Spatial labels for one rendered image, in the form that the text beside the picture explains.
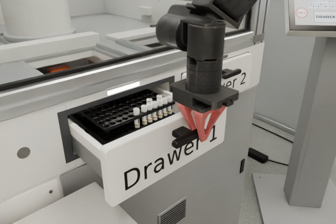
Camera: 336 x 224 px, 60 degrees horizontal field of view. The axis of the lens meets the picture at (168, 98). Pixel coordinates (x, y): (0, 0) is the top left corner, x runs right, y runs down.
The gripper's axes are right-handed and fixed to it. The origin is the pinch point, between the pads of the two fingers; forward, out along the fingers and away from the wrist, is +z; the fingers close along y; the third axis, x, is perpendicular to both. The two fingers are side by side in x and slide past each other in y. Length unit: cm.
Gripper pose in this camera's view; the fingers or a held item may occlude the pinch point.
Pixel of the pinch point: (200, 135)
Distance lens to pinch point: 52.6
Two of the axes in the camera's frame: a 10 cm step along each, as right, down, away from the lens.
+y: -6.7, -3.0, 6.8
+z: 0.0, 9.1, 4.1
